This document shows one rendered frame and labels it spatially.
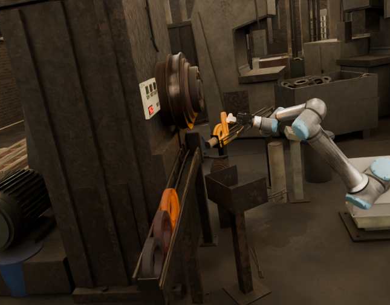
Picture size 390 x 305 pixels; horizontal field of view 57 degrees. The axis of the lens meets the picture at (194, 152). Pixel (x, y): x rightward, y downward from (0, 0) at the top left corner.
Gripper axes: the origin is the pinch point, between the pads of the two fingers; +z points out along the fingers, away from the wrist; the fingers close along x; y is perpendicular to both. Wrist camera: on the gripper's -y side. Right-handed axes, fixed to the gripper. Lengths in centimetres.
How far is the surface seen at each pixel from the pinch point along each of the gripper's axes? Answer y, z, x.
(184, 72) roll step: 33, 27, 39
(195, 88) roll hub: 25, 19, 41
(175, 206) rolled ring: -25, 15, 94
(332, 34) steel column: 104, -240, -822
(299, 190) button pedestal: -57, -71, -37
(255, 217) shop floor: -77, -37, -13
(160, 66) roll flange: 34, 42, 37
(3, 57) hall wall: -81, 631, -682
